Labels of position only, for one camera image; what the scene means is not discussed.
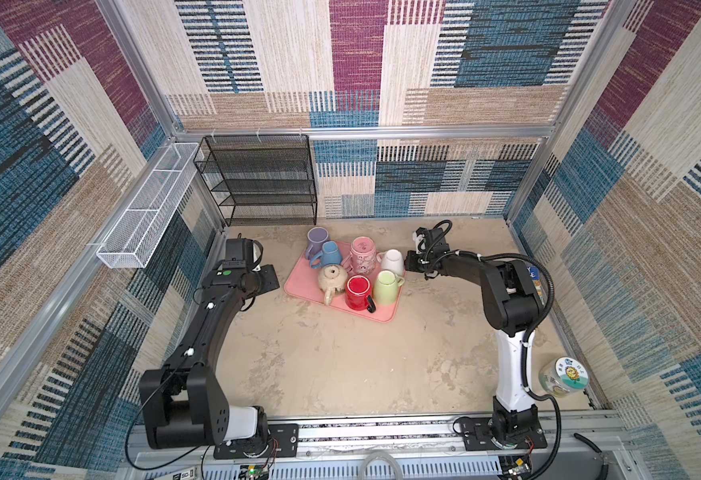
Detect pink plastic tray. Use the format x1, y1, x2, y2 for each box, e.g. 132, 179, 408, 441
284, 240, 399, 323

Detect purple ceramic mug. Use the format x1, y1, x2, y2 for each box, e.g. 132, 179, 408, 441
304, 226, 330, 260

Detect blue ceramic mug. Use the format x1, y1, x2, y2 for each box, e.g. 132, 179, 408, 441
310, 241, 344, 269

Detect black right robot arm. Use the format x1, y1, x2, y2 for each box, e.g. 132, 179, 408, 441
405, 250, 550, 448

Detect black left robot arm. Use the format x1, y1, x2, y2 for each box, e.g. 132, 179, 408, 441
138, 238, 280, 454

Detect white ceramic mug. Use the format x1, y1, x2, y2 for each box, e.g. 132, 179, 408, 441
377, 249, 406, 277

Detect light green mug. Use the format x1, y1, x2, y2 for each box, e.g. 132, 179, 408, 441
373, 270, 405, 307

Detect pink ghost mug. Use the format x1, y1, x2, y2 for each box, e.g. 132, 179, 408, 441
342, 236, 377, 275

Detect red ceramic mug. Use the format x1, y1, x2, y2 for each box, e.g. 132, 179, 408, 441
346, 275, 377, 313

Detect beige ceramic teapot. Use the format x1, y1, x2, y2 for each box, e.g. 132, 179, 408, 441
318, 264, 348, 306

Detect blue treehouse book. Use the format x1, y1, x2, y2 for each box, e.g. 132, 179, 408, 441
528, 265, 548, 304

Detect black wire shelf rack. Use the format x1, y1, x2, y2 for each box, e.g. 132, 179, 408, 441
194, 134, 318, 226

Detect black corrugated cable conduit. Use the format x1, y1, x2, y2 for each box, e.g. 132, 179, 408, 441
481, 251, 562, 480

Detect white wire mesh basket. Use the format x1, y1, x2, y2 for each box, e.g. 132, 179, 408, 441
96, 143, 200, 269

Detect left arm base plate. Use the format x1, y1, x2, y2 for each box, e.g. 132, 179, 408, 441
214, 423, 300, 460

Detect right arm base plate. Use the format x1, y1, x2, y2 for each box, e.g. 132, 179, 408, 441
452, 416, 549, 451

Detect grey hose loop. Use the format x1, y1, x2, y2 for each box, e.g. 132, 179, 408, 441
357, 449, 406, 480

